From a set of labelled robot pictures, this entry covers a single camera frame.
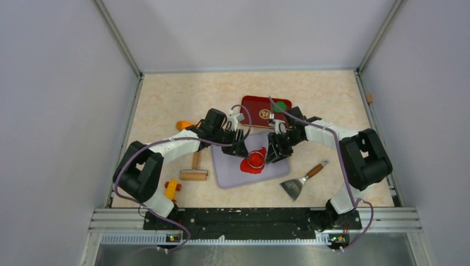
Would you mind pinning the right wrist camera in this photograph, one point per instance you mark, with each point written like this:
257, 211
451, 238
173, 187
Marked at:
279, 126

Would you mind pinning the dark red lacquer tray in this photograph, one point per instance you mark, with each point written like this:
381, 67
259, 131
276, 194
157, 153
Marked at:
259, 109

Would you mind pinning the metal ring cutter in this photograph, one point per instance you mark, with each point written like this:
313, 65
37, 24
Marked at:
256, 160

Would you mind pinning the yellow toy car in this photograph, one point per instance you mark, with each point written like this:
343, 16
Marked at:
171, 188

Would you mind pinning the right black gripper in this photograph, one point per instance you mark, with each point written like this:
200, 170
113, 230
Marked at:
274, 139

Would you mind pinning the orange plastic rolling pin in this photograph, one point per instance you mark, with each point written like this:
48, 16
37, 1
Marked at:
185, 125

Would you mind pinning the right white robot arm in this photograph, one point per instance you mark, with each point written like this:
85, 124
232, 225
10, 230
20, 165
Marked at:
362, 156

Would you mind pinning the red dough lump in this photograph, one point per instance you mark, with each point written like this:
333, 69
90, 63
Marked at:
244, 166

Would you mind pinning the green round disc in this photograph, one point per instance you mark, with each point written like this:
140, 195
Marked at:
279, 107

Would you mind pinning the lavender plastic tray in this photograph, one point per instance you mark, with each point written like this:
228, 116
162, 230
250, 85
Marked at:
229, 175

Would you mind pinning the metal scraper wooden handle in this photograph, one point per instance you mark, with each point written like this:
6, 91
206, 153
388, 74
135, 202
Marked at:
293, 187

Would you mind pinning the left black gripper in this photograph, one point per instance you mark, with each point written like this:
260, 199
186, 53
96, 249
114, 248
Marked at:
239, 149

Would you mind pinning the wooden dough roller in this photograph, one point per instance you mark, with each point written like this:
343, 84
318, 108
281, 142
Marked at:
195, 173

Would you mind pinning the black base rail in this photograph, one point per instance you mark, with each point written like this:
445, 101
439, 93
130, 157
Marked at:
254, 223

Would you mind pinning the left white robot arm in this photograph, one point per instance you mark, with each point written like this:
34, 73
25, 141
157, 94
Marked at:
138, 172

